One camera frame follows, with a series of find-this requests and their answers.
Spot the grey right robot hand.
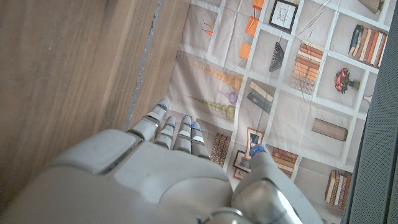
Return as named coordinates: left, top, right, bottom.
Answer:
left=0, top=96, right=324, bottom=224

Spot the grey tape outline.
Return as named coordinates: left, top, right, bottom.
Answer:
left=124, top=0, right=164, bottom=131

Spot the printed bookshelf backdrop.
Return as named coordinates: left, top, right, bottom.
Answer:
left=166, top=0, right=392, bottom=224

